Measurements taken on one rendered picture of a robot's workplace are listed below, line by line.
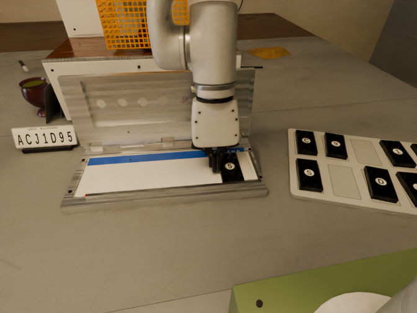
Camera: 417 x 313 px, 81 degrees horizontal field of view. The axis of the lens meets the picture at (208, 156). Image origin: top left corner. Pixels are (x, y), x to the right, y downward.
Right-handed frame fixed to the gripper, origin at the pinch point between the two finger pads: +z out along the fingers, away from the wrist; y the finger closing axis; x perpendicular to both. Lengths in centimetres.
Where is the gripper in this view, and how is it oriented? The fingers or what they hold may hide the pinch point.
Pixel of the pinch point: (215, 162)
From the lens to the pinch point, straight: 57.0
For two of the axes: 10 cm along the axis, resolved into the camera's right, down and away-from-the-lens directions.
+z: 0.2, 8.8, 4.8
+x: -1.1, -4.7, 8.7
